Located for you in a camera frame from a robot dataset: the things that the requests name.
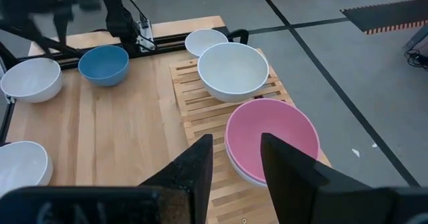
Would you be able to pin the white paper scrap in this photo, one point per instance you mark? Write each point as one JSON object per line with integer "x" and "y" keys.
{"x": 374, "y": 145}
{"x": 356, "y": 152}

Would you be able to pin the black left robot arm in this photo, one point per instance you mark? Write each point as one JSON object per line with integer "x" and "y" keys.
{"x": 117, "y": 13}

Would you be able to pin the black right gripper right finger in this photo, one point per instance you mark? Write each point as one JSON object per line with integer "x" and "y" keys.
{"x": 287, "y": 177}

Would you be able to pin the black mat with hazard stripe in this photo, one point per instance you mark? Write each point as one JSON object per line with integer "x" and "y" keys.
{"x": 384, "y": 15}

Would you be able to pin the wooden slatted shelf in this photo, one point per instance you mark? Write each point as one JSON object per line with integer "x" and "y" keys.
{"x": 200, "y": 110}

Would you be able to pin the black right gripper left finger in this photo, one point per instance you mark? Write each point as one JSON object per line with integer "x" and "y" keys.
{"x": 190, "y": 177}

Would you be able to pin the pink bowl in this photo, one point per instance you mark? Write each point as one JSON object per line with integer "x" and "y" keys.
{"x": 254, "y": 123}

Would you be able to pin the blue bowl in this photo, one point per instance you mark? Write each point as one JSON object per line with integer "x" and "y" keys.
{"x": 103, "y": 65}

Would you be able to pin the grey metal stand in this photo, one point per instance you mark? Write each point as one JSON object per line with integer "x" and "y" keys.
{"x": 418, "y": 38}

